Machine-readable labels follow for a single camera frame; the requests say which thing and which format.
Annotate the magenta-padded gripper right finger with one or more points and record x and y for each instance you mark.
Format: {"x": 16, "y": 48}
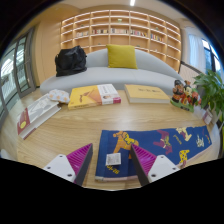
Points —
{"x": 159, "y": 167}

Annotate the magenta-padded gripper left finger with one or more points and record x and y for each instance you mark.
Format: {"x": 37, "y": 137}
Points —
{"x": 63, "y": 166}

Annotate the blue cartoon-print towel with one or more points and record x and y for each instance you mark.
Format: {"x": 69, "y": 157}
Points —
{"x": 150, "y": 140}

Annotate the small white red pot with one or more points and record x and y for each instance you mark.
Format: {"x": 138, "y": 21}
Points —
{"x": 206, "y": 116}

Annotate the white orange-dotted pouch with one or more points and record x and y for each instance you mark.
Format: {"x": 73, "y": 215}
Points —
{"x": 59, "y": 96}

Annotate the plain yellow book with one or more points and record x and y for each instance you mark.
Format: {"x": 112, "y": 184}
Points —
{"x": 145, "y": 93}

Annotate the colourful three-figure figurine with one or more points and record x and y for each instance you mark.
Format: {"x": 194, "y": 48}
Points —
{"x": 184, "y": 95}

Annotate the green leafy potted plant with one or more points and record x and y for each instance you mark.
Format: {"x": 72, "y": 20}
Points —
{"x": 210, "y": 87}

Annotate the light grey curved sofa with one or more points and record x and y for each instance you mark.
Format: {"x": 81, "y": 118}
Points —
{"x": 100, "y": 77}

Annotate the black bag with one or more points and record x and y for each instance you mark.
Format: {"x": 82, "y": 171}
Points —
{"x": 70, "y": 61}

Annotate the dark-framed glass door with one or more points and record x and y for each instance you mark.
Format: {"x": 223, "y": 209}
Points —
{"x": 20, "y": 66}

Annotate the yellow cushion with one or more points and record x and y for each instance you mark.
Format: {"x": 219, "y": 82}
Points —
{"x": 122, "y": 56}

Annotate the dark-framed window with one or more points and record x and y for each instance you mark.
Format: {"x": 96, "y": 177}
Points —
{"x": 210, "y": 59}

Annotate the white sheer curtain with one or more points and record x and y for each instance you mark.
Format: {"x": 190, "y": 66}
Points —
{"x": 196, "y": 52}

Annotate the ceiling strip light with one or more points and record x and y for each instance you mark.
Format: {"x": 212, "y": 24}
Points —
{"x": 132, "y": 2}

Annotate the wooden wall shelf unit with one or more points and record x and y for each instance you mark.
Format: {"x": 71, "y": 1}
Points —
{"x": 120, "y": 39}

